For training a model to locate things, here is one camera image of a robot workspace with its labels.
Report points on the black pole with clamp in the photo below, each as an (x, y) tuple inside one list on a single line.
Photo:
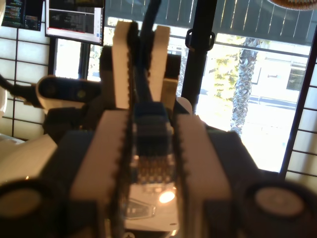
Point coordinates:
[(198, 62)]

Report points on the computer monitor white window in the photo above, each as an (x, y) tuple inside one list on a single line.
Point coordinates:
[(74, 24)]

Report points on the palm tree trunk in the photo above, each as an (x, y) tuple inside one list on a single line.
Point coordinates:
[(244, 86)]

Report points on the paper sliding screen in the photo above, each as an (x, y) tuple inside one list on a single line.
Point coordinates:
[(27, 62), (307, 124)]

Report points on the computer monitor dark screen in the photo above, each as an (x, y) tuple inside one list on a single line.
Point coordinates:
[(17, 12)]

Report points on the orange hanging lamp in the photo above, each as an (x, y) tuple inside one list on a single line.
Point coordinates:
[(292, 3)]

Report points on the gripper camera bar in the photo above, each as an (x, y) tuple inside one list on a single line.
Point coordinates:
[(67, 90)]

